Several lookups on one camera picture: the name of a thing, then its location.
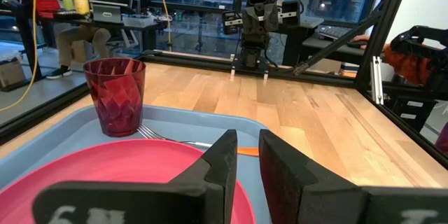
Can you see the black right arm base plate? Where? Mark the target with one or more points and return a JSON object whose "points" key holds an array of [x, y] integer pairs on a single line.
{"points": [[250, 70]]}

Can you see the black desk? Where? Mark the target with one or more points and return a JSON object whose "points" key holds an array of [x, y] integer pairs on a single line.
{"points": [[325, 47]]}

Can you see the black aluminium table frame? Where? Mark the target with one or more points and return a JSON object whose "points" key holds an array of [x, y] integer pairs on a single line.
{"points": [[385, 24]]}

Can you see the yellow cup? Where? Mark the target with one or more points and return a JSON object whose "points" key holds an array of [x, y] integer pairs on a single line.
{"points": [[81, 3]]}

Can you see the pink plastic plate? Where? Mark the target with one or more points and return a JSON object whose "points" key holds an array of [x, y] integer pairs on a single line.
{"points": [[105, 164]]}

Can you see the black office chair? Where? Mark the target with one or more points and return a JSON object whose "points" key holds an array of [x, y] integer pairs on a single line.
{"points": [[420, 31]]}

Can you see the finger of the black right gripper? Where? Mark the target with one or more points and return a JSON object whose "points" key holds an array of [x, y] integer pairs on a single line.
{"points": [[251, 21], [270, 19]]}

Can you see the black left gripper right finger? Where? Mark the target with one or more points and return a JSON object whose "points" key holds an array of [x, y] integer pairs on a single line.
{"points": [[287, 189]]}

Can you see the red faceted plastic cup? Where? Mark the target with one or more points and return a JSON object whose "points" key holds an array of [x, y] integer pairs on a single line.
{"points": [[115, 98]]}

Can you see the clear plastic box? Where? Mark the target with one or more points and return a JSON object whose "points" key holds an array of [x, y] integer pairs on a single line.
{"points": [[138, 21]]}

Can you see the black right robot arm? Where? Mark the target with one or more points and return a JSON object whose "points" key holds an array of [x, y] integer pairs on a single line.
{"points": [[252, 47]]}

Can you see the blue plastic tray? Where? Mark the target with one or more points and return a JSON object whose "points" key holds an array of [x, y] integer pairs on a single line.
{"points": [[70, 129]]}

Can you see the cardboard box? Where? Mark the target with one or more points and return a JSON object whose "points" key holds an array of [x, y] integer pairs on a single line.
{"points": [[12, 73]]}

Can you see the person's hand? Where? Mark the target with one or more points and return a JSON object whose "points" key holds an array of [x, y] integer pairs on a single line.
{"points": [[360, 38]]}

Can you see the black drawer cabinet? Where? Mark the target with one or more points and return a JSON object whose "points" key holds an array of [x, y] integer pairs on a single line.
{"points": [[425, 112]]}

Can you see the person's shoe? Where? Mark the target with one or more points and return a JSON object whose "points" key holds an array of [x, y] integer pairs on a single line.
{"points": [[59, 73]]}

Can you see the dark metal desk frame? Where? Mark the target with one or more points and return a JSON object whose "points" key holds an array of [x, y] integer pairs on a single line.
{"points": [[26, 42]]}

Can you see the white metal bracket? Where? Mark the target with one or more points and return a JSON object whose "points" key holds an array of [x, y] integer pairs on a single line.
{"points": [[377, 80]]}

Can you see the black keyboard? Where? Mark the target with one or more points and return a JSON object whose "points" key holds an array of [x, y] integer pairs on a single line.
{"points": [[332, 32]]}

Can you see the red box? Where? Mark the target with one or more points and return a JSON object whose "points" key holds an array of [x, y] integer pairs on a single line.
{"points": [[47, 7]]}

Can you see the person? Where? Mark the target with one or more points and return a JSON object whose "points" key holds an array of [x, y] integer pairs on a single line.
{"points": [[85, 36], [406, 64]]}

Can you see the grey laptop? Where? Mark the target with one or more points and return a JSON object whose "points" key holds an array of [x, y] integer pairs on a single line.
{"points": [[106, 14]]}

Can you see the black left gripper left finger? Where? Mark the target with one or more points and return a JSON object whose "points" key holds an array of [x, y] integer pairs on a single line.
{"points": [[220, 161]]}

